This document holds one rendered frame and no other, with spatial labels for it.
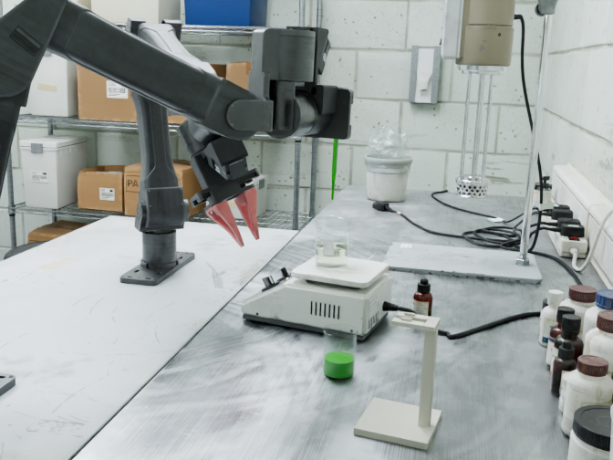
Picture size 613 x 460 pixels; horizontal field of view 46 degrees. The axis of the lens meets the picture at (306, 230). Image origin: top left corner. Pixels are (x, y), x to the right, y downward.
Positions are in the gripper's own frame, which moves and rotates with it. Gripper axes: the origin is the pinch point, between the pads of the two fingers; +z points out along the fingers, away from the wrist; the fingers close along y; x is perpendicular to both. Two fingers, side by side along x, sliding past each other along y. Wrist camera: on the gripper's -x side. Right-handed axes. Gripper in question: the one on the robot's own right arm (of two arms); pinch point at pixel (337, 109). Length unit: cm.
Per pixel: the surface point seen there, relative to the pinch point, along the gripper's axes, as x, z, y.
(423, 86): -1, 228, 45
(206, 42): -15, 218, 152
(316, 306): 27.8, -5.6, -0.8
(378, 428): 31.5, -29.5, -18.0
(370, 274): 23.2, -0.5, -7.1
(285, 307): 28.8, -5.6, 4.1
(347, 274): 23.3, -2.3, -4.0
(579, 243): 27, 61, -33
